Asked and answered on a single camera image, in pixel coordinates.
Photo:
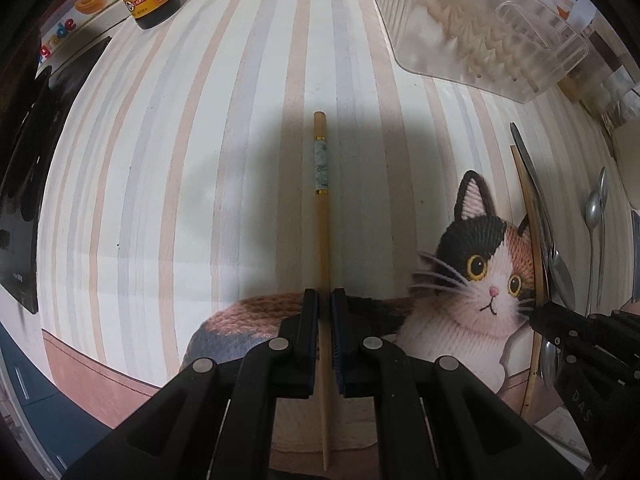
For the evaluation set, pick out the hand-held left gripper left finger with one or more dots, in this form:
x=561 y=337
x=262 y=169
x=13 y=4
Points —
x=311 y=316

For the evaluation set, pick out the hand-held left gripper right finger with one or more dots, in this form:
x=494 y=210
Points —
x=339 y=320

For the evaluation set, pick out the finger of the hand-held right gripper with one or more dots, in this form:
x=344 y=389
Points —
x=555 y=322

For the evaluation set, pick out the wooden chopstick with patterned band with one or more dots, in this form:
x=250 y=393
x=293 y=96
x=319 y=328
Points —
x=320 y=220

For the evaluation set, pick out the large steel spoon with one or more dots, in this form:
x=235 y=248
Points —
x=564 y=280

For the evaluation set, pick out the plain bamboo chopstick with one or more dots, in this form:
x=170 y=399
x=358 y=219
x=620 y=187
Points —
x=531 y=240

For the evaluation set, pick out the small steel spoon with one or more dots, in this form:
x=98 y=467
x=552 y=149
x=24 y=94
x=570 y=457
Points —
x=592 y=215

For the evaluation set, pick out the striped cat-print tablecloth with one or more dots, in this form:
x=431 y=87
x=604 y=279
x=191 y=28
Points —
x=210 y=170

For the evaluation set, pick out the dark blue cabinet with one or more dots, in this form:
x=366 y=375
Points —
x=35 y=390

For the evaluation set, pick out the clear plastic utensil container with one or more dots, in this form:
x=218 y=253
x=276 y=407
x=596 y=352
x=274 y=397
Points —
x=465 y=25

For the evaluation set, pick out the black induction cooker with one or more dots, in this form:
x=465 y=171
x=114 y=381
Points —
x=35 y=170

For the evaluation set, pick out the fruit-print cardboard box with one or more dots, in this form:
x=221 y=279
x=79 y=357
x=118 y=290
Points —
x=75 y=10

